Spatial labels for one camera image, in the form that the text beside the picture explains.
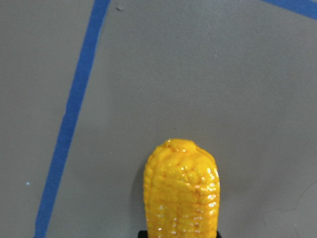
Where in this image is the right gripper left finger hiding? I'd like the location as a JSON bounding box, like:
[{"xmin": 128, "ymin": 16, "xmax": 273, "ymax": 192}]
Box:
[{"xmin": 137, "ymin": 230, "xmax": 148, "ymax": 238}]

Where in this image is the yellow plastic corn cob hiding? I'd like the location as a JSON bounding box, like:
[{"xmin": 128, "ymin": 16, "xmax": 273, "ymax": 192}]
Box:
[{"xmin": 143, "ymin": 138, "xmax": 220, "ymax": 238}]

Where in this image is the brown table mat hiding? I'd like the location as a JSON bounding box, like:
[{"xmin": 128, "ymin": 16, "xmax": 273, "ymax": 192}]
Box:
[{"xmin": 0, "ymin": 0, "xmax": 317, "ymax": 238}]

